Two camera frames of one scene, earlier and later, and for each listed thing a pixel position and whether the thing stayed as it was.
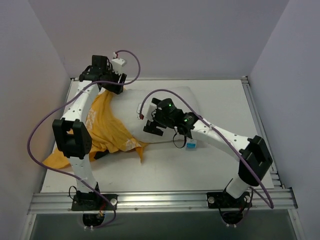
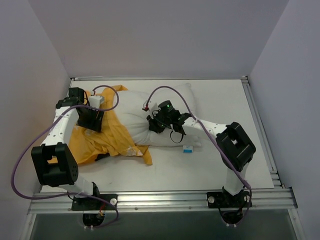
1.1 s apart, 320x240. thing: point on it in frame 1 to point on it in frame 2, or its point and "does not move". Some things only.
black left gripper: x=116 y=84 to x=91 y=122
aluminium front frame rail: x=280 y=199 does not move
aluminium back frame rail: x=215 y=78 does not move
